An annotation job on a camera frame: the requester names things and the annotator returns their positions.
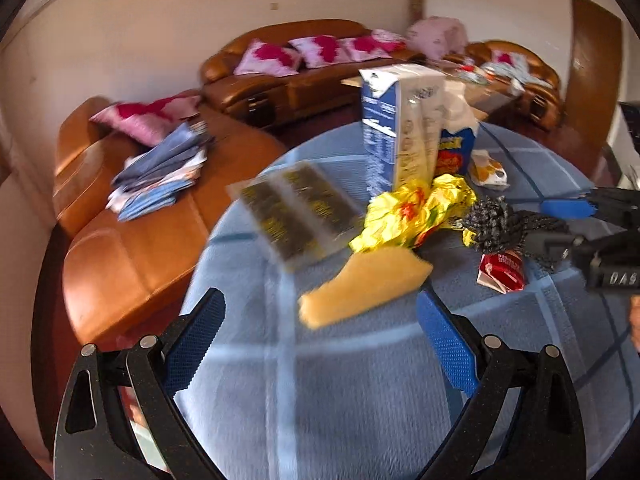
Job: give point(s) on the brown leather chaise sofa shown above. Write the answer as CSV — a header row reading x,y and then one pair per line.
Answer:
x,y
130,260

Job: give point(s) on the brown leather armchair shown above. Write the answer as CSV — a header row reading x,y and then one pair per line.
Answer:
x,y
542,105

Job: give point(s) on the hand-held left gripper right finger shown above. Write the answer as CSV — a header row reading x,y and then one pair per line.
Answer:
x,y
450,350

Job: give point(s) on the pink flowered pillow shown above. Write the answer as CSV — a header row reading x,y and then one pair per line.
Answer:
x,y
265,57
320,50
365,46
507,59
135,117

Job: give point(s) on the clear packet with dark print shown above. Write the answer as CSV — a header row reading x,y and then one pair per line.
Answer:
x,y
295,210

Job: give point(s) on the person's right hand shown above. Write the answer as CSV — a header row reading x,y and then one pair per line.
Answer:
x,y
634,322

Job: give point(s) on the pink folded cloth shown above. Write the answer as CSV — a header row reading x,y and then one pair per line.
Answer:
x,y
390,36

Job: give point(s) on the blue plaid tablecloth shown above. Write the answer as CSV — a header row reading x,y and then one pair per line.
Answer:
x,y
325,385

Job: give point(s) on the yellow foil wrapper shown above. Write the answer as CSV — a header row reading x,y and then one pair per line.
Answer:
x,y
400,215

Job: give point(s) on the blue yellow snack bag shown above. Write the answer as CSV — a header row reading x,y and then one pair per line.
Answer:
x,y
452,152

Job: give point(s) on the wooden post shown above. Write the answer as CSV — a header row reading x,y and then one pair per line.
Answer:
x,y
417,4

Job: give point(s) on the long brown leather sofa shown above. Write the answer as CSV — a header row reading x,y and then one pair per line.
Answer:
x,y
280,95

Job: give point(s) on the small white snack packet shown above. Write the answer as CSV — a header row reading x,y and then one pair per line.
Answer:
x,y
487,170

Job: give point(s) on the tall white and blue carton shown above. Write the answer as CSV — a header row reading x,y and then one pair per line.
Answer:
x,y
400,130

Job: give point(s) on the red snack packet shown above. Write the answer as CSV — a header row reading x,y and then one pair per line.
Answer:
x,y
500,267

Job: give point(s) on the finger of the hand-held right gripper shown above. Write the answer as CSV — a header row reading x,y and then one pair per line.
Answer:
x,y
547,245
565,208

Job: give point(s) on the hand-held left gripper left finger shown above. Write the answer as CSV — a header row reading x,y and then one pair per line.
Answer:
x,y
197,340

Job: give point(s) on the pink draped cloth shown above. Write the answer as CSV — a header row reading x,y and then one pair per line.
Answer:
x,y
435,35

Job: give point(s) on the wooden coffee table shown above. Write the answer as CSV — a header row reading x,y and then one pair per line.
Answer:
x,y
487,95

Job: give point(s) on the yellow sponge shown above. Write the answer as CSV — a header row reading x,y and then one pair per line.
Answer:
x,y
360,280

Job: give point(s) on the brown wooden door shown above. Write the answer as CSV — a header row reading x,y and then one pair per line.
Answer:
x,y
592,70

